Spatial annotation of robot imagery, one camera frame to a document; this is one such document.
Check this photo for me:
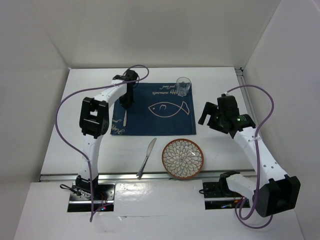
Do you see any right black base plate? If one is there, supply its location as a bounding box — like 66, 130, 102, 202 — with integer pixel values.
199, 182, 244, 210

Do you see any front aluminium rail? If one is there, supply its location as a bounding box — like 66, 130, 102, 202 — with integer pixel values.
39, 169, 257, 182

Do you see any silver table knife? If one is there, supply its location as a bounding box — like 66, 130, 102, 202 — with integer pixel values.
136, 137, 157, 179

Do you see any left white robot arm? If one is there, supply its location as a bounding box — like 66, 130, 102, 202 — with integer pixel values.
75, 70, 139, 200

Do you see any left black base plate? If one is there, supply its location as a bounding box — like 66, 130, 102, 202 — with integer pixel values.
67, 183, 116, 213

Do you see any floral patterned ceramic plate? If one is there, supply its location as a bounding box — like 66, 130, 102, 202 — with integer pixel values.
161, 138, 205, 180

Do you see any blue fish placemat cloth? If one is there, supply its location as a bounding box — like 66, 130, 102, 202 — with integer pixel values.
110, 83, 197, 136

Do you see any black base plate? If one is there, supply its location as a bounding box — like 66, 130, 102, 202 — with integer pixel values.
199, 182, 244, 210
67, 183, 116, 213

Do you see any clear plastic cup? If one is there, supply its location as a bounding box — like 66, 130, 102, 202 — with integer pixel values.
175, 76, 191, 97

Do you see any silver fork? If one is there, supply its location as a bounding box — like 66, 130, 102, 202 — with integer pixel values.
123, 109, 128, 127

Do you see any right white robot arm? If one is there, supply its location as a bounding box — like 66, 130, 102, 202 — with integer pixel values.
198, 94, 301, 217

